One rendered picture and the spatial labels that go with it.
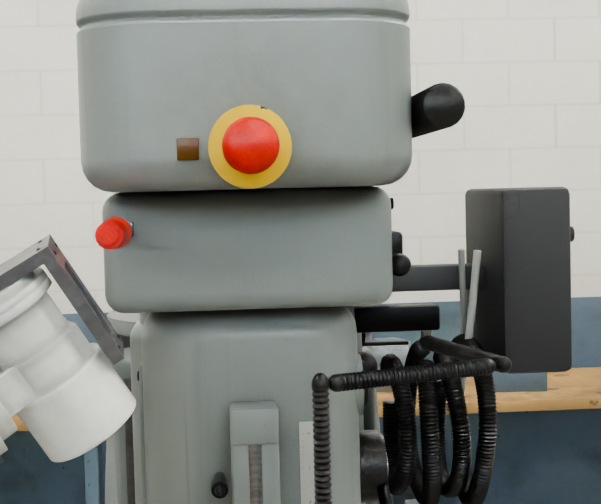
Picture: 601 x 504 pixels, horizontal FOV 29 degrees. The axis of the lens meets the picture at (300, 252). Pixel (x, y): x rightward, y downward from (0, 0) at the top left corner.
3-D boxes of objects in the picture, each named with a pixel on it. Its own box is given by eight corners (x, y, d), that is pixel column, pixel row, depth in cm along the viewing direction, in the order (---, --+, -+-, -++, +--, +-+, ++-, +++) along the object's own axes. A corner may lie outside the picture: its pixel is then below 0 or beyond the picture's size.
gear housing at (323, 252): (399, 306, 95) (397, 185, 95) (102, 316, 93) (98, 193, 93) (353, 277, 128) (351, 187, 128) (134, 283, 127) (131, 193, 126)
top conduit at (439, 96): (466, 127, 88) (465, 81, 88) (412, 129, 88) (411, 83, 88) (383, 150, 133) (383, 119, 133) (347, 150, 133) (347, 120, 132)
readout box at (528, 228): (583, 372, 130) (581, 186, 129) (504, 375, 129) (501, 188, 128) (535, 348, 150) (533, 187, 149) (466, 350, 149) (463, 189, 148)
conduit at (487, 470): (502, 529, 128) (499, 344, 126) (357, 536, 126) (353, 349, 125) (467, 487, 146) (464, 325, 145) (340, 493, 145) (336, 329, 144)
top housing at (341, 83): (427, 184, 85) (422, -34, 84) (70, 193, 83) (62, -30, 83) (354, 187, 132) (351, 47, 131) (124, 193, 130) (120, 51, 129)
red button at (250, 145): (281, 173, 79) (279, 115, 79) (223, 174, 79) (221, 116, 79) (278, 174, 83) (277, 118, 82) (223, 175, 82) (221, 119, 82)
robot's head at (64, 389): (34, 495, 70) (150, 405, 73) (-64, 362, 67) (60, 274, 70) (11, 473, 75) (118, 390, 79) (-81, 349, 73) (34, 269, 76)
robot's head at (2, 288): (18, 432, 70) (125, 365, 71) (-64, 319, 68) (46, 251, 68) (24, 396, 76) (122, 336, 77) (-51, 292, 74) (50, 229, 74)
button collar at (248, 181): (293, 187, 82) (290, 103, 82) (209, 189, 82) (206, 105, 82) (291, 187, 84) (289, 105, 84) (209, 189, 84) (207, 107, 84)
